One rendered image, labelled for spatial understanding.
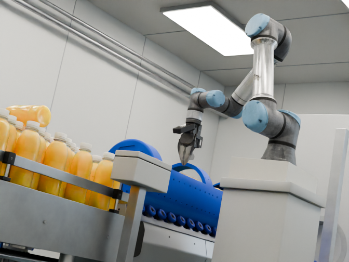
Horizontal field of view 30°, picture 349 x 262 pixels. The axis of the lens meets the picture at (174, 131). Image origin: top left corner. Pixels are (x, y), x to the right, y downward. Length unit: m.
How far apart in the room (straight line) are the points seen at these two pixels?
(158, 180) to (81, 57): 4.89
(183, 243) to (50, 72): 4.21
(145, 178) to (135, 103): 5.49
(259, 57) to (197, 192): 0.63
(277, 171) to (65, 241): 0.92
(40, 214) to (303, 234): 1.11
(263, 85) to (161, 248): 0.77
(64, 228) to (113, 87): 5.38
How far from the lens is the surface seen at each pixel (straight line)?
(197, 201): 2.81
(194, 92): 3.01
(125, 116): 7.49
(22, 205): 1.92
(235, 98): 2.99
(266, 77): 2.70
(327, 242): 3.66
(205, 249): 2.93
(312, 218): 2.69
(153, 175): 2.19
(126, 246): 2.17
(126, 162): 2.14
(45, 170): 2.00
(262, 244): 2.51
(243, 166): 2.65
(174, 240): 2.71
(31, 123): 2.00
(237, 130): 8.75
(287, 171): 2.55
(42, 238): 1.99
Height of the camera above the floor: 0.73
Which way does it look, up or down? 12 degrees up
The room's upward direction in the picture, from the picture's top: 11 degrees clockwise
